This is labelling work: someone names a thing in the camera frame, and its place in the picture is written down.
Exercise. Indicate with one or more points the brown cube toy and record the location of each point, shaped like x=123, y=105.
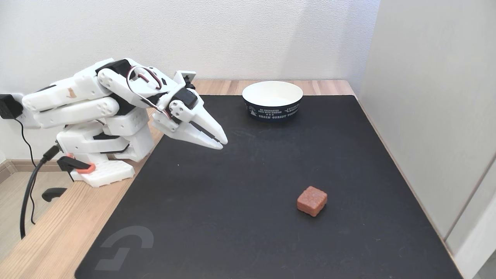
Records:
x=312, y=200

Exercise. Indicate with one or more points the white and navy paper bowl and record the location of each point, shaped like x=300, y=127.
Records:
x=272, y=101

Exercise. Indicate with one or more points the black desk mat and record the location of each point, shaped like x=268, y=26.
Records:
x=271, y=201

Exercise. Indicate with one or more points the black and orange clamp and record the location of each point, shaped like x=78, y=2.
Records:
x=73, y=164

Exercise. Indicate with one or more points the black power adapter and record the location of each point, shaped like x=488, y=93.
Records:
x=9, y=106

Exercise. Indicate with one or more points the white cabinet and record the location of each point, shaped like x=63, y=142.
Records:
x=434, y=116

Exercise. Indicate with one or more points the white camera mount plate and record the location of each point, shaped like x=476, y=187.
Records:
x=185, y=76

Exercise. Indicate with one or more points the white wall outlet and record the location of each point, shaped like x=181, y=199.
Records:
x=28, y=122

